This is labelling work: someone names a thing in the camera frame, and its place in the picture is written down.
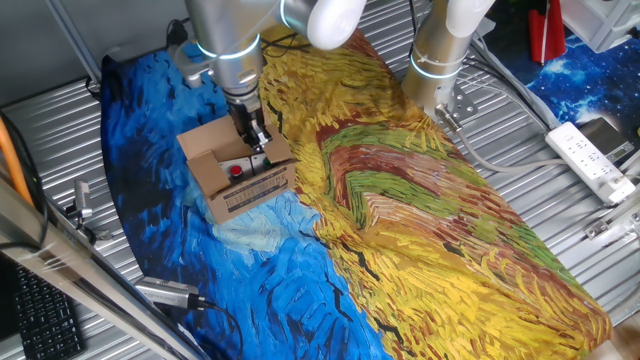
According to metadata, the robot cable bundle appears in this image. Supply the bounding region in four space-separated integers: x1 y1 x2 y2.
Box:
462 29 564 134

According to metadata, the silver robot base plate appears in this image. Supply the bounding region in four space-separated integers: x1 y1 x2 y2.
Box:
433 83 480 126

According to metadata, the aluminium frame bar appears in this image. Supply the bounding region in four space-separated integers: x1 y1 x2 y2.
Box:
0 177 211 360

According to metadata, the grey device with screen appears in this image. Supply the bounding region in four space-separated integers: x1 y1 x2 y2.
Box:
578 116 636 164

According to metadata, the aluminium bracket piece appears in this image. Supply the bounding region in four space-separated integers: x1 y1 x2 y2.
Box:
583 197 640 241

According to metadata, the white power strip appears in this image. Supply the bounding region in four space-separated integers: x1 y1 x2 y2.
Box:
543 121 637 206

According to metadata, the small metal clamp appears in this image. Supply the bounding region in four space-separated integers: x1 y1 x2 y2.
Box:
63 179 115 242

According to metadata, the brown cardboard box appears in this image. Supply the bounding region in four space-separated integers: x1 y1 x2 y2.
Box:
175 107 298 226

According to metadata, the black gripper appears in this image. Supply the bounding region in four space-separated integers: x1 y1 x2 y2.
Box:
227 101 274 153

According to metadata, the Van Gogh print cloth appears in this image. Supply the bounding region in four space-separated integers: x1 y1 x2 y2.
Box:
99 29 615 360

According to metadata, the grey base cable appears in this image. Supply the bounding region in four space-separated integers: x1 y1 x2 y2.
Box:
433 103 569 175

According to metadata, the black keyboard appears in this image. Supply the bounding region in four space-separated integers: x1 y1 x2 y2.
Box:
12 263 87 360

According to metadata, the grey red-button switch box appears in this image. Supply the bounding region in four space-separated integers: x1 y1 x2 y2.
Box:
218 156 255 185

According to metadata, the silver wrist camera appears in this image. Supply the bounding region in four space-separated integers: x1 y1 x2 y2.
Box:
167 42 216 90

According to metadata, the silver exterior camera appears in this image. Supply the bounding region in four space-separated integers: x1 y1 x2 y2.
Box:
134 276 209 311

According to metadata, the black exterior camera cable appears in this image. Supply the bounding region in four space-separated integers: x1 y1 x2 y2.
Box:
192 295 245 360

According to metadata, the grey frame post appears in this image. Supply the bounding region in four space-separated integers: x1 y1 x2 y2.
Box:
44 0 104 87

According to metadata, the red flag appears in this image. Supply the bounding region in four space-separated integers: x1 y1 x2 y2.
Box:
528 0 568 66

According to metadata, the white plastic crate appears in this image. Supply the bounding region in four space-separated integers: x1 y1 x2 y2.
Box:
558 0 640 55

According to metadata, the orange cable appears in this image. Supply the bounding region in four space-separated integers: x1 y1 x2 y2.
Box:
0 115 35 207

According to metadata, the starry blue cloth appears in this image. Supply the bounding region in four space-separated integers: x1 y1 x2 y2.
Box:
524 32 640 151

